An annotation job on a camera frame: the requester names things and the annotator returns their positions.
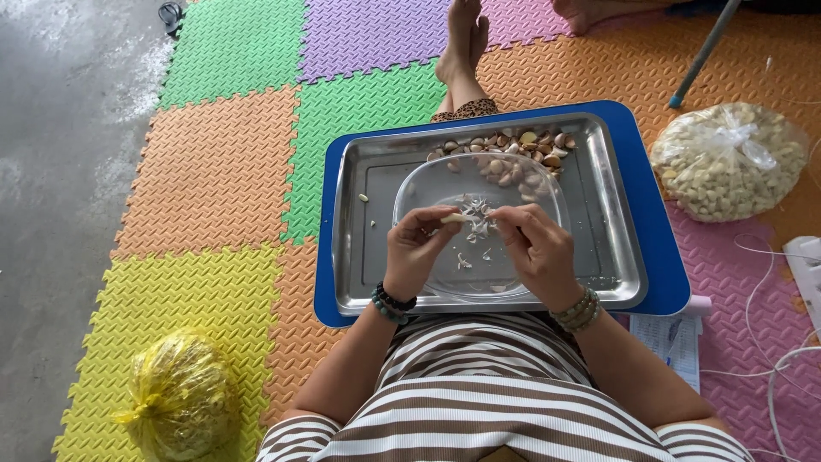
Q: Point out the half-peeled garlic clove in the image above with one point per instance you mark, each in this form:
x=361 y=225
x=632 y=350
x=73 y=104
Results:
x=456 y=218

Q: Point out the stainless steel tray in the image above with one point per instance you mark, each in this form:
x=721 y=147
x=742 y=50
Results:
x=365 y=256

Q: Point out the grey pole with blue tip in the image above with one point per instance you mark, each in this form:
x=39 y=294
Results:
x=704 y=52

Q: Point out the person's left hand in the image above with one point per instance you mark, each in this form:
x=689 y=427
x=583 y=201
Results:
x=407 y=256

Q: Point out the person's right hand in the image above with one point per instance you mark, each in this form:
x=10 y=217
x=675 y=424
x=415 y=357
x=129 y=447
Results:
x=542 y=260

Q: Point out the pile of unpeeled garlic cloves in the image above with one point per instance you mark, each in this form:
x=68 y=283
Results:
x=532 y=151

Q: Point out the blue pen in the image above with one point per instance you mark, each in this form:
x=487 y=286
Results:
x=671 y=340

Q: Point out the heap of garlic skins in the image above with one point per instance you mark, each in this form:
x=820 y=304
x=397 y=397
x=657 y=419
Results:
x=478 y=215

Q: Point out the person's bare feet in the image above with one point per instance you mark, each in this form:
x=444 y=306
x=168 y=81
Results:
x=463 y=45

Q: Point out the colourful foam puzzle mat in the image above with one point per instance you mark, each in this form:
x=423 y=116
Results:
x=218 y=173

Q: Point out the brown striped shirt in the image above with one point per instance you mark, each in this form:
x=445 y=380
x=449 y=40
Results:
x=487 y=398

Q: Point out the blue lap table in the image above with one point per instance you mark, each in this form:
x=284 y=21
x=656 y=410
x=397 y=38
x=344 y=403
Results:
x=648 y=212

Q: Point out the black sandal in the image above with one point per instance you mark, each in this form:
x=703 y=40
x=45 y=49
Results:
x=170 y=15

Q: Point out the clear bag of peeled garlic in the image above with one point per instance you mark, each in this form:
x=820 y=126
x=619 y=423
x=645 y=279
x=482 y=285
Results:
x=725 y=167

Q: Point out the white paper package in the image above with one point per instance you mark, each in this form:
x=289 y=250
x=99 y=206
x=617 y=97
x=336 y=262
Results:
x=807 y=273

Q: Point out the leopard print trousers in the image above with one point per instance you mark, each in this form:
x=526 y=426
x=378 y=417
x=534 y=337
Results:
x=467 y=109

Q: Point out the printed paper sheet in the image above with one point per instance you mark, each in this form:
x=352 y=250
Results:
x=667 y=350

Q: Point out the yellow plastic bag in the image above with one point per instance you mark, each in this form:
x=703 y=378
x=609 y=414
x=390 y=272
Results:
x=183 y=398

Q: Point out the clear plastic bowl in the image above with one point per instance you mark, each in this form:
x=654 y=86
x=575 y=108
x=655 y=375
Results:
x=423 y=192

